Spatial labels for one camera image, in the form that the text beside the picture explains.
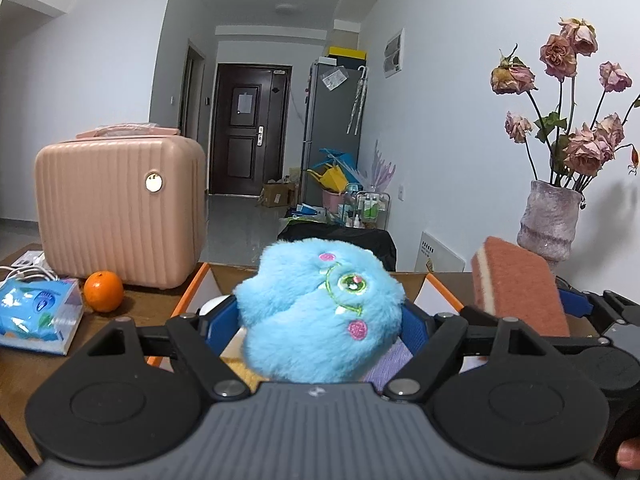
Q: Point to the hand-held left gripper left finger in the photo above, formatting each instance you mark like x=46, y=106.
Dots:
x=220, y=322

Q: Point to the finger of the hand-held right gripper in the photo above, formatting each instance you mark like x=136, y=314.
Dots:
x=585, y=345
x=577, y=301

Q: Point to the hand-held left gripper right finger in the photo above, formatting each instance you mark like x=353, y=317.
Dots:
x=417, y=327

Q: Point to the white round pad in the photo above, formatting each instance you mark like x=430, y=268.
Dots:
x=212, y=306

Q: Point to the orange-edged cardboard box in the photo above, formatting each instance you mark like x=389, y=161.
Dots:
x=222, y=282

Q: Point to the purple ribbed cloth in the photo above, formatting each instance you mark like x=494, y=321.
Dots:
x=387, y=367

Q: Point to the orange pink sponge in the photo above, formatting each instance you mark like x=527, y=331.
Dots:
x=520, y=280

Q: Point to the blue plush toy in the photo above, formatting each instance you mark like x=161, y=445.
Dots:
x=300, y=320

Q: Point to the person's right hand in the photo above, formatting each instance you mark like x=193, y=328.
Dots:
x=630, y=454

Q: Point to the white flat panel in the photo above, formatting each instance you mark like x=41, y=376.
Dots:
x=440, y=257

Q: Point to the pink textured vase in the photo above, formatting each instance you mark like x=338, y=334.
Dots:
x=550, y=225

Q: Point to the orange fruit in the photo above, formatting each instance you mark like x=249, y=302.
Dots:
x=103, y=291

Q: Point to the metal cart with bottles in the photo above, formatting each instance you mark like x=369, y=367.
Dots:
x=370, y=207

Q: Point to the small brown shipping box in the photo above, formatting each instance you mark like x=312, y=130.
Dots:
x=276, y=196

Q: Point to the colourful paper pile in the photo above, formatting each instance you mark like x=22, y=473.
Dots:
x=305, y=212

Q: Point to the dried pink rose bunch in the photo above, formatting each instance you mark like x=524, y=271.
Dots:
x=585, y=150

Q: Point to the pink bucket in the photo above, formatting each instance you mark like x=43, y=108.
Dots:
x=332, y=201

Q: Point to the purple feather decoration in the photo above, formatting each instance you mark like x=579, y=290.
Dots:
x=383, y=167

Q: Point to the pink ribbed suitcase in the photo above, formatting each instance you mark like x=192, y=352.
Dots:
x=100, y=210

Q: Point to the dark brown entrance door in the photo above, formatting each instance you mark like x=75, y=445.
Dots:
x=250, y=160

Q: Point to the blue tissue pack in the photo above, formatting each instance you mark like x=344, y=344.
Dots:
x=35, y=317

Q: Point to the blue plastic stool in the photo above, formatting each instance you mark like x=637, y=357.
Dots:
x=340, y=156

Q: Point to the white charger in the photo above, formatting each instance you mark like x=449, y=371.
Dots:
x=27, y=260

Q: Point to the grey refrigerator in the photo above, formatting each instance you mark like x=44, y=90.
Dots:
x=330, y=125

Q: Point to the white paper sheet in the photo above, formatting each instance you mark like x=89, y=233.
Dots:
x=243, y=103

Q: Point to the dark framed room door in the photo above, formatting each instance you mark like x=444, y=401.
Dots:
x=192, y=95

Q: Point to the white folded umbrella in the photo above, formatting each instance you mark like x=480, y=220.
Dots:
x=357, y=100

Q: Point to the clear plastic bag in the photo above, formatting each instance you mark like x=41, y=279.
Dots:
x=334, y=79

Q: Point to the white electrical panel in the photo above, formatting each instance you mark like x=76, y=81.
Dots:
x=394, y=53

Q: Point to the yellow flat box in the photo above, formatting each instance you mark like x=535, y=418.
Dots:
x=347, y=53

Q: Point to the round ceiling lamp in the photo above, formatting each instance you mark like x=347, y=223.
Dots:
x=287, y=8

